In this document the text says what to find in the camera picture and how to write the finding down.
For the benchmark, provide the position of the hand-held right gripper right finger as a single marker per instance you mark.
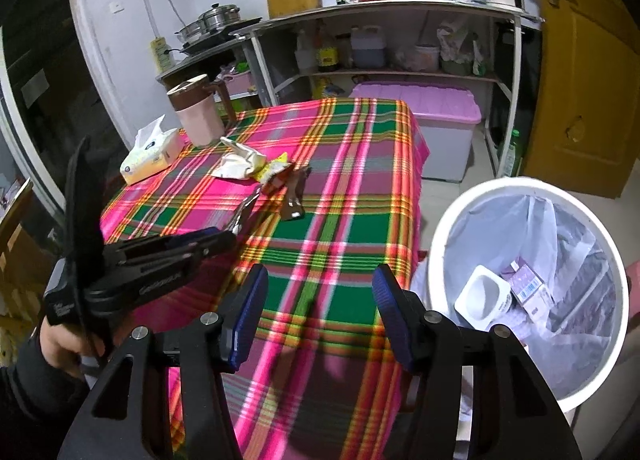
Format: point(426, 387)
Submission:
point(392, 320)

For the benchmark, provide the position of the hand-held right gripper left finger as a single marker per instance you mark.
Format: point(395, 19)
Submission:
point(245, 320)

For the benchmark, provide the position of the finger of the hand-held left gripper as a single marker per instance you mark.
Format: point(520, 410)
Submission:
point(190, 240)
point(150, 285)

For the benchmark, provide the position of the white blue yogurt cup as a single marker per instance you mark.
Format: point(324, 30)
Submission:
point(482, 297)

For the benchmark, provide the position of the white round trash bin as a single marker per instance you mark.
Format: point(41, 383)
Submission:
point(445, 240)

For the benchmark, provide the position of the purple white milk carton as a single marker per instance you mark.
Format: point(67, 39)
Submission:
point(530, 290)

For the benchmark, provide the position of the translucent bin liner bag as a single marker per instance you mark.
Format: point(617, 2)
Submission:
point(575, 240)

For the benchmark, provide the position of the person's left forearm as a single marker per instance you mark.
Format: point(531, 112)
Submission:
point(30, 390)

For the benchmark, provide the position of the person's left hand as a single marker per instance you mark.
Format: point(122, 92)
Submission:
point(60, 340)

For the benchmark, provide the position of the silver foil wrapper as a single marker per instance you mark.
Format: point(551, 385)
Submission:
point(245, 212)

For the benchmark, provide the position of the crumpled white wrapper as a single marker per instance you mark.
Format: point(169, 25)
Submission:
point(235, 165)

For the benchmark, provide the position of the yellow dotted tissue pack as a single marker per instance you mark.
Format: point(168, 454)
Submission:
point(150, 160)

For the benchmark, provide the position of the red brown snack wrapper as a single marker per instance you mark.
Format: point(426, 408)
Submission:
point(275, 185)

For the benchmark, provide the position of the pink green plaid tablecloth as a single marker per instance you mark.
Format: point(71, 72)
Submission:
point(325, 240)

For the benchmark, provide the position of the yellow green snack wrapper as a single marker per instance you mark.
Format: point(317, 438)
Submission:
point(270, 170)

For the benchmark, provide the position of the dark brown snack wrapper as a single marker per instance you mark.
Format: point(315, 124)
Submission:
point(295, 200)

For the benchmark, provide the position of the pink cup with brown lid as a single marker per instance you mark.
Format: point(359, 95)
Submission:
point(197, 122)

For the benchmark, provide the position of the pink basket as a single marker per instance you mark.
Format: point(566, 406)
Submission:
point(239, 84)

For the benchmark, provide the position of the grey cooker stand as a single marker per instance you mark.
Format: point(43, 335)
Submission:
point(200, 60)

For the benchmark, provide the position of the storage box with pink lid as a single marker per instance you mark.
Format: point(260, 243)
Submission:
point(440, 140)

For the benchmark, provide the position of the yellowed power strip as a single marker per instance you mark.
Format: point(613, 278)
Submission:
point(160, 55)

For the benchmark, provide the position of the green plastic bottle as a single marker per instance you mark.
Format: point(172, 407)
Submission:
point(512, 155)

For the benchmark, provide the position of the yellow package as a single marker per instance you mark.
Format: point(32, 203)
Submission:
point(327, 89)

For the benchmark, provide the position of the black induction cooker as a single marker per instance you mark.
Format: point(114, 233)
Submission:
point(225, 37)

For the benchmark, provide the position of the white plastic jug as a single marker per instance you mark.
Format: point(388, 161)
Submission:
point(305, 55)

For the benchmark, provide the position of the steel steamer pot with lid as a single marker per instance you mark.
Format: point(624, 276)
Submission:
point(220, 17)

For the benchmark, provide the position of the brown sauce bottle yellow label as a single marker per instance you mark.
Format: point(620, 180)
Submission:
point(327, 52)

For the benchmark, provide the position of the plastic jug with blue liquid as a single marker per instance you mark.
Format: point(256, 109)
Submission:
point(369, 50)

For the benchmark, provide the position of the pink plastic tub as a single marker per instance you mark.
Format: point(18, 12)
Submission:
point(426, 59)

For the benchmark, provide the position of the crumpled plastic bags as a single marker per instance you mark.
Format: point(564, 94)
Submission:
point(460, 47)

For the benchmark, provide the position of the yellow wooden door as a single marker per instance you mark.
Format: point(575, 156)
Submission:
point(585, 90)

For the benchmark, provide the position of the white metal shelf unit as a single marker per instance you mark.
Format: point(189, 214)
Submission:
point(400, 7)

